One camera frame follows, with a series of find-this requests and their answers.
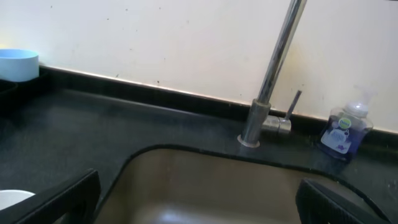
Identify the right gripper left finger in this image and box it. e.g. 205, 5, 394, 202
0, 169, 103, 224

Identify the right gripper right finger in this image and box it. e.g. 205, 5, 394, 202
295, 178, 391, 224

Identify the white cup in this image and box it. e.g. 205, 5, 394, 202
0, 189, 36, 211

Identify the blue soap bottle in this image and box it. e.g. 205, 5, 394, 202
317, 90, 374, 163

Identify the steel sink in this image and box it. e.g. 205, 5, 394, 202
93, 144, 393, 224

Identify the blue cup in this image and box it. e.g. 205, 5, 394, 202
0, 49, 40, 83

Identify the steel tap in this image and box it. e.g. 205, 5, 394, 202
238, 0, 308, 149

